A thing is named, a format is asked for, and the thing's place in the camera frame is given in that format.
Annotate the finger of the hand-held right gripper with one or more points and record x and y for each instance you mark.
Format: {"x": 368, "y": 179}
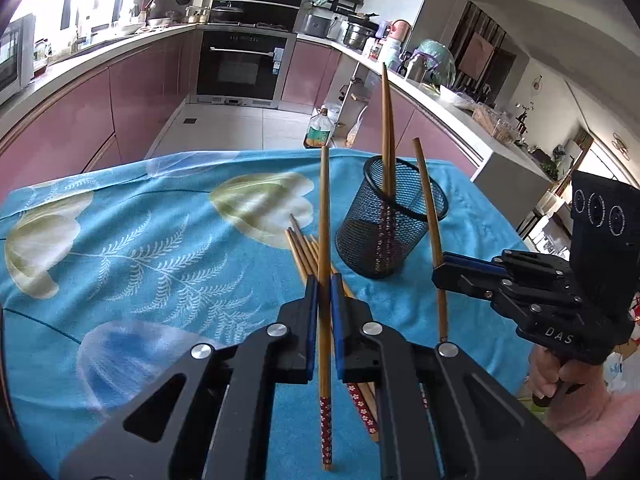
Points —
{"x": 460, "y": 280}
{"x": 475, "y": 261}

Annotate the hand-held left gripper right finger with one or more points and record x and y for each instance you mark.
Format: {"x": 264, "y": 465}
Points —
{"x": 337, "y": 320}

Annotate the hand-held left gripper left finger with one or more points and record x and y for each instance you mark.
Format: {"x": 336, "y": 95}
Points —
{"x": 312, "y": 310}

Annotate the black mesh utensil holder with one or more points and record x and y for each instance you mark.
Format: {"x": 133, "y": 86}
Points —
{"x": 360, "y": 240}

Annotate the person's right forearm pink sleeve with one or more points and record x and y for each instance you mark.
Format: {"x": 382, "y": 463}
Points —
{"x": 600, "y": 420}

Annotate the person's right hand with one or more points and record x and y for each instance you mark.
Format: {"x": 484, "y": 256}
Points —
{"x": 542, "y": 370}

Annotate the white plastic bag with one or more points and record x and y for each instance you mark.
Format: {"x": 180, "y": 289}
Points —
{"x": 620, "y": 370}

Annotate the clear box of snacks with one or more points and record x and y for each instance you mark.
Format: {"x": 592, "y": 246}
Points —
{"x": 495, "y": 125}

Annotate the blue floral tablecloth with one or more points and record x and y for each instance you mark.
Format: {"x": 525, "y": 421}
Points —
{"x": 150, "y": 260}

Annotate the cooking oil bottle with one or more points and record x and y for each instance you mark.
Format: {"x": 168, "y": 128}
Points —
{"x": 317, "y": 132}

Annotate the steel thermos flask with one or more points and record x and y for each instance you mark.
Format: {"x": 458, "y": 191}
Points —
{"x": 415, "y": 66}

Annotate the green plastic bag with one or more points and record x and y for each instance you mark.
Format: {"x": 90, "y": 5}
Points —
{"x": 435, "y": 60}

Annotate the pink base cabinets under counter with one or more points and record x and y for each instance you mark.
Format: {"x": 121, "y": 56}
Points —
{"x": 310, "y": 75}

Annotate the black built-in oven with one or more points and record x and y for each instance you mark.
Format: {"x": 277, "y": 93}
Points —
{"x": 240, "y": 70}

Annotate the stainless steel stock pot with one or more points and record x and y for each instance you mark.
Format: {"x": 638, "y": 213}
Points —
{"x": 357, "y": 36}

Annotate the pink base cabinets long run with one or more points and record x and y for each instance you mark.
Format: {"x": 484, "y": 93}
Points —
{"x": 100, "y": 110}

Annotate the cooking pot with glass lid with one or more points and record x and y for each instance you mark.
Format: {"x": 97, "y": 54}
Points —
{"x": 227, "y": 10}

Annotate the microwave oven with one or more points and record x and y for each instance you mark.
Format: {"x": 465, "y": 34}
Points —
{"x": 15, "y": 60}

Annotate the wall clock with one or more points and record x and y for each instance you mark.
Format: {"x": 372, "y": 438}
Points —
{"x": 537, "y": 83}

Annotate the framed wall painting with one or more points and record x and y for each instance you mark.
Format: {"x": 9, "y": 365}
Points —
{"x": 479, "y": 54}

